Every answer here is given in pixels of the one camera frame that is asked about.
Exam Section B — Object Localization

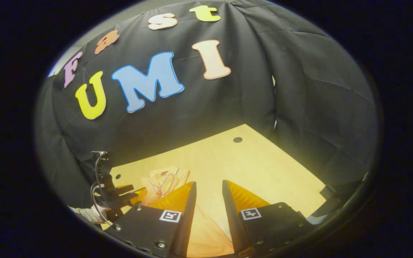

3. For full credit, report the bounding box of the orange polo T-shirt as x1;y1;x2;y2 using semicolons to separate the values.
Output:
140;166;236;258

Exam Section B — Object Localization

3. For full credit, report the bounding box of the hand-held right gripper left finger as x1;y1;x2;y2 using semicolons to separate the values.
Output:
104;181;197;258

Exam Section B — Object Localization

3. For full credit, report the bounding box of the black backdrop cloth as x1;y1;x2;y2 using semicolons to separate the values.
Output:
34;0;378;210

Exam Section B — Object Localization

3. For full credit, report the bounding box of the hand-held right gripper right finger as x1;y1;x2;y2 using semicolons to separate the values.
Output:
222;179;316;257

